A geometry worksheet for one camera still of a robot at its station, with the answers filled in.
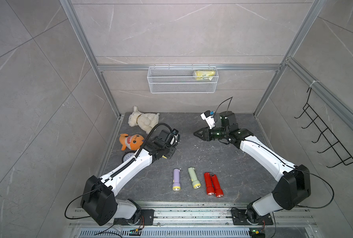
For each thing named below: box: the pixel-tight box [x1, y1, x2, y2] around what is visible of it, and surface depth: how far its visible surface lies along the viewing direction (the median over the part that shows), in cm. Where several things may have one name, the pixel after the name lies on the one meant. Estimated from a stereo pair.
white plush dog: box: [127, 105, 161, 134], surface depth 109 cm
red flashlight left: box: [204, 172, 215, 196], surface depth 84 cm
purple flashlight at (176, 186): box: [172, 168, 182, 192], surface depth 85 cm
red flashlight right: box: [210, 174, 224, 198], surface depth 83 cm
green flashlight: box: [187, 167, 202, 189], surface depth 85 cm
